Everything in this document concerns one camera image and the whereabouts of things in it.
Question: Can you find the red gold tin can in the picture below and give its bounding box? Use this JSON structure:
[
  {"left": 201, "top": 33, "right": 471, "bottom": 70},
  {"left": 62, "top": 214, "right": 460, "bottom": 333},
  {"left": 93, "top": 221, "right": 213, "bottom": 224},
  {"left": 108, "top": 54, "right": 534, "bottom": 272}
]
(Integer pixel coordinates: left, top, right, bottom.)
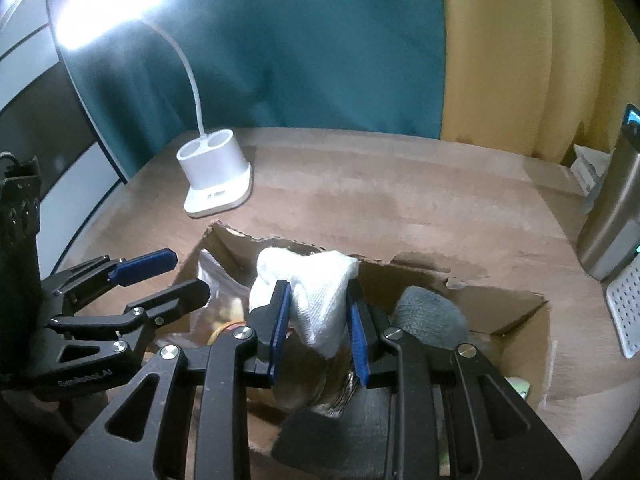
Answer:
[{"left": 247, "top": 323, "right": 354, "bottom": 416}]

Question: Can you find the grey sock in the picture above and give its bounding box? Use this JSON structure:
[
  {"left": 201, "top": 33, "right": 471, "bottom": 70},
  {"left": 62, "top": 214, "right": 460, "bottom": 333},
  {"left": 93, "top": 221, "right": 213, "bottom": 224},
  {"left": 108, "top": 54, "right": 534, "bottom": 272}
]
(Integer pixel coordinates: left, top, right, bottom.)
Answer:
[{"left": 390, "top": 286, "right": 470, "bottom": 350}]

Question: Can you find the green snack packet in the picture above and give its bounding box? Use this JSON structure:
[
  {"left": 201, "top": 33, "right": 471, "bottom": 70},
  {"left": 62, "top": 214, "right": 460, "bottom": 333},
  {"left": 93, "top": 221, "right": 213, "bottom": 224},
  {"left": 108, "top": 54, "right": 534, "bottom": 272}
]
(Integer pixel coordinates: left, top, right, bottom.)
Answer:
[{"left": 506, "top": 376, "right": 530, "bottom": 400}]

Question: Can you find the clear plastic bag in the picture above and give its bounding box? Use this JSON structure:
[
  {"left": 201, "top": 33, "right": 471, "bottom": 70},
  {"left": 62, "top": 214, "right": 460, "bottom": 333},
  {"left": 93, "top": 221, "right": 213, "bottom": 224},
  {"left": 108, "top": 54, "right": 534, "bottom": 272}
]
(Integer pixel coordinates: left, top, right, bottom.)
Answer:
[{"left": 190, "top": 249, "right": 250, "bottom": 334}]

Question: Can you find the brown cardboard box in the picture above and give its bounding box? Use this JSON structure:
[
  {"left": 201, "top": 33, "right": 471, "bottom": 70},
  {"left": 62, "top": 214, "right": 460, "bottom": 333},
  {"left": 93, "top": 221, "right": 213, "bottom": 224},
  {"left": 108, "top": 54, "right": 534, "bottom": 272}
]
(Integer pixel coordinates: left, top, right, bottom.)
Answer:
[{"left": 179, "top": 222, "right": 544, "bottom": 479}]

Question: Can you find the white perforated basket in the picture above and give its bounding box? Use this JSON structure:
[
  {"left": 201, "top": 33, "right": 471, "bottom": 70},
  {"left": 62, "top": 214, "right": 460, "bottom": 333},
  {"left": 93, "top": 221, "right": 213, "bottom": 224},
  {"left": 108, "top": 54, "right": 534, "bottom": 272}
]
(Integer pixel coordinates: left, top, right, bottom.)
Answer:
[{"left": 605, "top": 254, "right": 640, "bottom": 360}]

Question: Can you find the steel travel mug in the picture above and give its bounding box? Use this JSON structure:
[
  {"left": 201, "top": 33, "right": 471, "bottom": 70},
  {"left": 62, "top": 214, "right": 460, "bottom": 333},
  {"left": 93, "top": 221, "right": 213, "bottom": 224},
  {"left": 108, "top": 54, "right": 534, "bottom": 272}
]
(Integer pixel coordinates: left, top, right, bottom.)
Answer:
[{"left": 577, "top": 104, "right": 640, "bottom": 282}]

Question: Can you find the white desk lamp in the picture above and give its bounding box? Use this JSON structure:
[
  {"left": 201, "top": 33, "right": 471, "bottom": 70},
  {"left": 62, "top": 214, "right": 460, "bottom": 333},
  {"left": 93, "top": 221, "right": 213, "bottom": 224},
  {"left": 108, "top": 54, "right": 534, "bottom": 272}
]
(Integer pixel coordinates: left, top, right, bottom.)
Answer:
[{"left": 54, "top": 0, "right": 253, "bottom": 218}]

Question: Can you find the teal curtain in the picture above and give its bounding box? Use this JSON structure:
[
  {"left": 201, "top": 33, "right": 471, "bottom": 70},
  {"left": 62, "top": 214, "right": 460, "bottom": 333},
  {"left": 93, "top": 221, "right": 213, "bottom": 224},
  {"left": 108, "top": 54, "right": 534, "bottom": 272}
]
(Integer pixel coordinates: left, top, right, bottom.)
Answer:
[{"left": 61, "top": 0, "right": 446, "bottom": 176}]

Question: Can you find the yellow curtain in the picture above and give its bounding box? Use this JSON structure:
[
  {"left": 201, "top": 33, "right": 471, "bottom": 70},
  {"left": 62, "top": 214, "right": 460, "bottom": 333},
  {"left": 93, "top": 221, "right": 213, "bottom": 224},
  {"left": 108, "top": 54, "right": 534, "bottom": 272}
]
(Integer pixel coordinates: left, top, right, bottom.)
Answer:
[{"left": 440, "top": 0, "right": 639, "bottom": 162}]

